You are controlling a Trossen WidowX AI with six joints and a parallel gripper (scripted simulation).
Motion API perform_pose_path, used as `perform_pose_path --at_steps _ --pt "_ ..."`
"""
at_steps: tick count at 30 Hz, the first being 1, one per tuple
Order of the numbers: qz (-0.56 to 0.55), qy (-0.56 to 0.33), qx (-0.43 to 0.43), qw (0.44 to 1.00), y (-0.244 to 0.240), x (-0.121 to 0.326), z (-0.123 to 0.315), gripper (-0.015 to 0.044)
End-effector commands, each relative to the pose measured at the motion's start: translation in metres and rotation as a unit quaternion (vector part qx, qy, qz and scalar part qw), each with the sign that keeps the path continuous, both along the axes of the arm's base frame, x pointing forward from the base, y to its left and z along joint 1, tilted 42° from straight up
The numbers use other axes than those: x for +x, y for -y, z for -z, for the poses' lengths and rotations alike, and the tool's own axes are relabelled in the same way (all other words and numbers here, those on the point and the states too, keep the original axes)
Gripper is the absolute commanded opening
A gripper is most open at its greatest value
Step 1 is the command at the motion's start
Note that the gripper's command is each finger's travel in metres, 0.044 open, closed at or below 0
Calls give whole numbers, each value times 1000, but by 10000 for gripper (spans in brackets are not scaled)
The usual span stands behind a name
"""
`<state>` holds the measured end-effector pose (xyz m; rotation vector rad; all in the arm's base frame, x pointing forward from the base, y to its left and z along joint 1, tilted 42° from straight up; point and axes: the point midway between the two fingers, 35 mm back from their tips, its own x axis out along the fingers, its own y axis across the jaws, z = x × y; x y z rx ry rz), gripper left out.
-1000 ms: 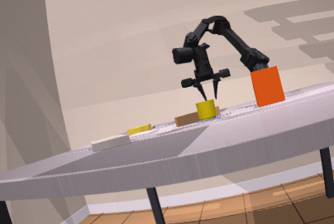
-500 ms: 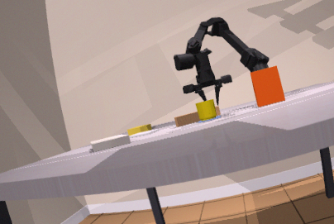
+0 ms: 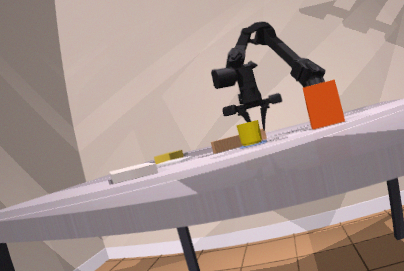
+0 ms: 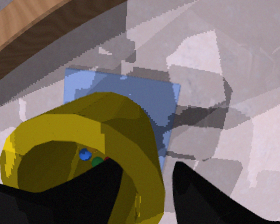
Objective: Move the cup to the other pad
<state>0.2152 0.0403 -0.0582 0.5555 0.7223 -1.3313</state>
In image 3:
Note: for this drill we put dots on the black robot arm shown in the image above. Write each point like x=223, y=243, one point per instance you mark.
x=303, y=70

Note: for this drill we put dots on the yellow rectangular block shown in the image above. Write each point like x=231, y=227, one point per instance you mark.
x=169, y=156

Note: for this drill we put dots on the yellow cup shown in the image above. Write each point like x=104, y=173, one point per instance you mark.
x=249, y=133

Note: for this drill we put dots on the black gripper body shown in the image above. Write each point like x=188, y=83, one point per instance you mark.
x=250, y=94

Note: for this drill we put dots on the tan flat bar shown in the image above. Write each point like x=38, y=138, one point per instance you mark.
x=231, y=143

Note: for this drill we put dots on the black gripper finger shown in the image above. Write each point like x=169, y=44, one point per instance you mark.
x=263, y=115
x=246, y=116

